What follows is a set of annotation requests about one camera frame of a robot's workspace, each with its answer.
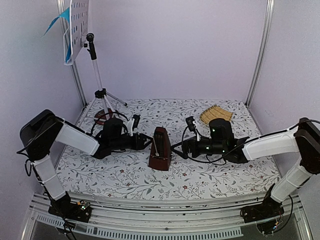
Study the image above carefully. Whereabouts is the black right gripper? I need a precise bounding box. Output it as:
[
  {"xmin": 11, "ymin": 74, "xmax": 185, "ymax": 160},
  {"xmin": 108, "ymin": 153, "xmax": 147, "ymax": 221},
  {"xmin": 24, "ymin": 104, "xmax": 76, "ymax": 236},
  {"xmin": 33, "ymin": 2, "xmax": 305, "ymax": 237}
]
[{"xmin": 170, "ymin": 136, "xmax": 226, "ymax": 160}]

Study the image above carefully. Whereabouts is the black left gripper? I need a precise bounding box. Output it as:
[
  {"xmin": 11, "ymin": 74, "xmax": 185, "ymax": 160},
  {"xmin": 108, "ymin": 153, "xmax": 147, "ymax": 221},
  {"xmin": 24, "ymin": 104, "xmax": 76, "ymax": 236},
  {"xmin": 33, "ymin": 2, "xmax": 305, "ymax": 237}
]
[{"xmin": 110, "ymin": 133, "xmax": 155, "ymax": 151}]

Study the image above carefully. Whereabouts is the dark red wooden metronome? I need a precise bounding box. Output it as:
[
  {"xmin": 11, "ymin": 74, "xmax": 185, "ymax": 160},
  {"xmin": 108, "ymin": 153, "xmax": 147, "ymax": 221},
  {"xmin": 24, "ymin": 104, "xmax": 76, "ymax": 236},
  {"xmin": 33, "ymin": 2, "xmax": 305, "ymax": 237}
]
[{"xmin": 148, "ymin": 127, "xmax": 172, "ymax": 171}]

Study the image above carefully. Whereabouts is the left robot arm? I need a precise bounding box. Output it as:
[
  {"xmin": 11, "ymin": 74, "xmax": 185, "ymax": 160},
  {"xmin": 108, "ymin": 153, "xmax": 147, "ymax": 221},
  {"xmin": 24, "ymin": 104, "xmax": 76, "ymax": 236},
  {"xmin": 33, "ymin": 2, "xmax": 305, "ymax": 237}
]
[{"xmin": 17, "ymin": 109, "xmax": 153, "ymax": 217}]

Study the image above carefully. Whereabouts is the floral table cloth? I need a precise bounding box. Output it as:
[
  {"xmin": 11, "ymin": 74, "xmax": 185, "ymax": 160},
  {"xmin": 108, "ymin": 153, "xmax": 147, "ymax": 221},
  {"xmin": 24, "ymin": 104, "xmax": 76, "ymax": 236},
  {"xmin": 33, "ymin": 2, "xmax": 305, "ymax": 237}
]
[{"xmin": 56, "ymin": 99, "xmax": 280, "ymax": 201}]

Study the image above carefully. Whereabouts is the red floral round tin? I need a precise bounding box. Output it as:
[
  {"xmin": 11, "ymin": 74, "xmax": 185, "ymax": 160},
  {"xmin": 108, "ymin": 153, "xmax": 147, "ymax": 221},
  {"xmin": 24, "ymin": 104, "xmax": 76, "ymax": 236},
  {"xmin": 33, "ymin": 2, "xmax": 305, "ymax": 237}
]
[{"xmin": 94, "ymin": 108, "xmax": 119, "ymax": 126}]

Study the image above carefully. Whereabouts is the woven bamboo tray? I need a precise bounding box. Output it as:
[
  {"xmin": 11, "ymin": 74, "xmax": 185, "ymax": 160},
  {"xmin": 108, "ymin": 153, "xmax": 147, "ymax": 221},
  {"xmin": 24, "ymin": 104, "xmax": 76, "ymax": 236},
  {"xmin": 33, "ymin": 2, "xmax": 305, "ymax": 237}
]
[{"xmin": 199, "ymin": 105, "xmax": 233, "ymax": 125}]

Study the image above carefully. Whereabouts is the white tripod music stand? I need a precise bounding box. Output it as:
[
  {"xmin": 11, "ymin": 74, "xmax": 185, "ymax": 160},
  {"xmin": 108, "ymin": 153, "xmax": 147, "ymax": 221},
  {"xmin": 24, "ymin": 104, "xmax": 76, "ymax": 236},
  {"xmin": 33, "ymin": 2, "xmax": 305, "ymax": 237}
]
[{"xmin": 67, "ymin": 0, "xmax": 128, "ymax": 121}]

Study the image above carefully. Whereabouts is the white blue sheet music booklet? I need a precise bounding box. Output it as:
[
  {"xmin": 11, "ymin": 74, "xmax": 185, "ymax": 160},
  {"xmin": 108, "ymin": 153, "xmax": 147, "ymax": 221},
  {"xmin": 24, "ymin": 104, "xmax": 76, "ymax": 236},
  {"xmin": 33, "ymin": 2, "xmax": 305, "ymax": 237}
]
[{"xmin": 42, "ymin": 0, "xmax": 73, "ymax": 66}]

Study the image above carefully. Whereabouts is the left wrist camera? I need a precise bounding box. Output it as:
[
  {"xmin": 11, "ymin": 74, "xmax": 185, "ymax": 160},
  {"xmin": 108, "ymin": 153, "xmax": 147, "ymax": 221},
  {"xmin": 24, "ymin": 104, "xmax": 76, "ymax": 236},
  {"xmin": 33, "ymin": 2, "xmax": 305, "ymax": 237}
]
[{"xmin": 132, "ymin": 114, "xmax": 140, "ymax": 129}]

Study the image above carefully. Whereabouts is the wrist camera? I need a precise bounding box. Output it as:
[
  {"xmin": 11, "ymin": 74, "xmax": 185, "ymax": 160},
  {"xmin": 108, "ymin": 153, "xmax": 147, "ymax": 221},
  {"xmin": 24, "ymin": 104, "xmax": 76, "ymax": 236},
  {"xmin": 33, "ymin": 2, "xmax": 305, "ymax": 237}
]
[
  {"xmin": 132, "ymin": 114, "xmax": 140, "ymax": 129},
  {"xmin": 185, "ymin": 116, "xmax": 196, "ymax": 133}
]

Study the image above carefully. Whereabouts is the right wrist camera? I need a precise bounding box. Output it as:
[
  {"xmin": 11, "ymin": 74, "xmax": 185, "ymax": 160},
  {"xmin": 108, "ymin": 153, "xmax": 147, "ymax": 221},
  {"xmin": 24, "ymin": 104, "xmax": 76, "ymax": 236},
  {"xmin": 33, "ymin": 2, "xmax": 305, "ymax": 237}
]
[{"xmin": 185, "ymin": 116, "xmax": 196, "ymax": 133}]

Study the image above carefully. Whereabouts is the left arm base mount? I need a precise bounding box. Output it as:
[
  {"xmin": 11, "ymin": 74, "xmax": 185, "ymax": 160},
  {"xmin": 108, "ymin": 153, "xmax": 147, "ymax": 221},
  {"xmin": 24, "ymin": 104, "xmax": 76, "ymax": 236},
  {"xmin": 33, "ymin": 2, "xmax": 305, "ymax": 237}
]
[{"xmin": 48, "ymin": 198, "xmax": 92, "ymax": 223}]

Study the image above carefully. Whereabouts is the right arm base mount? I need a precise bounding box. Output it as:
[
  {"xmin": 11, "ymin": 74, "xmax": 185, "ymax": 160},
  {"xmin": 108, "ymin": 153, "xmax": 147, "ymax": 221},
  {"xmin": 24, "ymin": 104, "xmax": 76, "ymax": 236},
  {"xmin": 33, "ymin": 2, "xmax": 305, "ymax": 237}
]
[{"xmin": 240, "ymin": 198, "xmax": 285, "ymax": 235}]

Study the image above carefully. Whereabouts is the aluminium front rail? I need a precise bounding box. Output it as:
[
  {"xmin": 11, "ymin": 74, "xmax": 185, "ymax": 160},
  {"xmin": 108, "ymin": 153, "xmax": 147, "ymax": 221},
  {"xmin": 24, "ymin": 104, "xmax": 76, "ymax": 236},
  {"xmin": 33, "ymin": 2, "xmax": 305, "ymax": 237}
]
[{"xmin": 22, "ymin": 191, "xmax": 313, "ymax": 240}]

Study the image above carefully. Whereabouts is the left aluminium frame post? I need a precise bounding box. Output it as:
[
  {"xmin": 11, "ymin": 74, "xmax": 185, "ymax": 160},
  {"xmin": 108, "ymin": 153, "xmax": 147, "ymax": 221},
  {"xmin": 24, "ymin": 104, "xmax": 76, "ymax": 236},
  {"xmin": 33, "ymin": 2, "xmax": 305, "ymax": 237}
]
[{"xmin": 56, "ymin": 0, "xmax": 87, "ymax": 107}]

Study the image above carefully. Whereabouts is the aluminium frame post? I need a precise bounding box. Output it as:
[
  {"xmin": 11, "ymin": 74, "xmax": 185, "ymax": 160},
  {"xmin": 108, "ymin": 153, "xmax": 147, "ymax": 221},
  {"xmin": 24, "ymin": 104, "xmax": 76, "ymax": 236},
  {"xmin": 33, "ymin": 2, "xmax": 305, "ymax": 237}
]
[
  {"xmin": 245, "ymin": 0, "xmax": 275, "ymax": 109},
  {"xmin": 56, "ymin": 0, "xmax": 87, "ymax": 107}
]

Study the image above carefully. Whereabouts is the right aluminium frame post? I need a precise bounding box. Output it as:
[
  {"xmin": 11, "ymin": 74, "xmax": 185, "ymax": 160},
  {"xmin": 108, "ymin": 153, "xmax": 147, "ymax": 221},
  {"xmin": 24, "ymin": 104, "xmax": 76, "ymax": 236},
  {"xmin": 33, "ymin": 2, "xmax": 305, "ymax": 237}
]
[{"xmin": 245, "ymin": 0, "xmax": 275, "ymax": 109}]

